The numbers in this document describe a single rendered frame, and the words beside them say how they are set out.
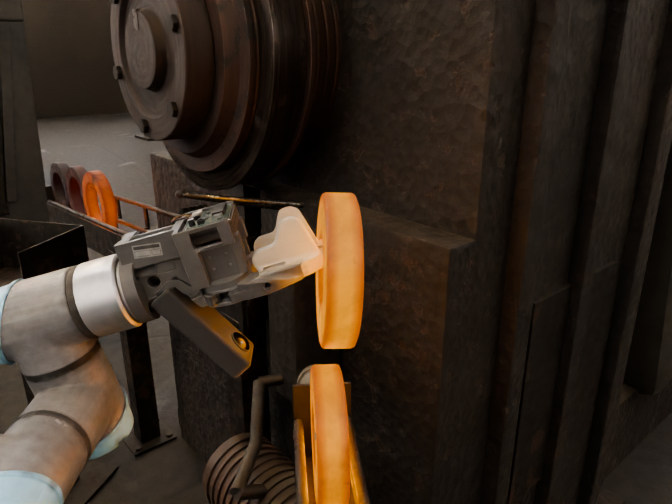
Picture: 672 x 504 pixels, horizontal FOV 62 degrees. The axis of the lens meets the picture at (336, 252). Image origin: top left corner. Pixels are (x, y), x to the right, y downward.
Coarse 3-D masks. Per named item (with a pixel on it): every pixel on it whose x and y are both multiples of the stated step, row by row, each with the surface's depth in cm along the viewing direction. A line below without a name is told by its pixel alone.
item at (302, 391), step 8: (296, 384) 71; (304, 384) 71; (344, 384) 71; (296, 392) 70; (304, 392) 70; (296, 400) 71; (304, 400) 71; (296, 408) 71; (304, 408) 71; (296, 416) 71; (304, 416) 71; (304, 424) 72; (304, 432) 72; (304, 440) 72
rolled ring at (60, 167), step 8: (56, 168) 184; (64, 168) 182; (56, 176) 190; (64, 176) 180; (56, 184) 192; (64, 184) 181; (56, 192) 192; (64, 192) 194; (56, 200) 193; (64, 200) 193
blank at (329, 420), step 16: (320, 368) 62; (336, 368) 62; (320, 384) 59; (336, 384) 59; (320, 400) 58; (336, 400) 58; (320, 416) 57; (336, 416) 57; (320, 432) 56; (336, 432) 56; (320, 448) 56; (336, 448) 56; (320, 464) 56; (336, 464) 56; (320, 480) 56; (336, 480) 56; (320, 496) 57; (336, 496) 57
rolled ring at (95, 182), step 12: (84, 180) 161; (96, 180) 153; (84, 192) 163; (96, 192) 165; (108, 192) 153; (84, 204) 166; (96, 204) 166; (108, 204) 153; (96, 216) 164; (108, 216) 154
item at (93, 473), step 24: (0, 240) 142; (24, 240) 140; (48, 240) 124; (72, 240) 131; (0, 264) 144; (24, 264) 118; (48, 264) 125; (72, 264) 132; (24, 384) 139; (96, 480) 153
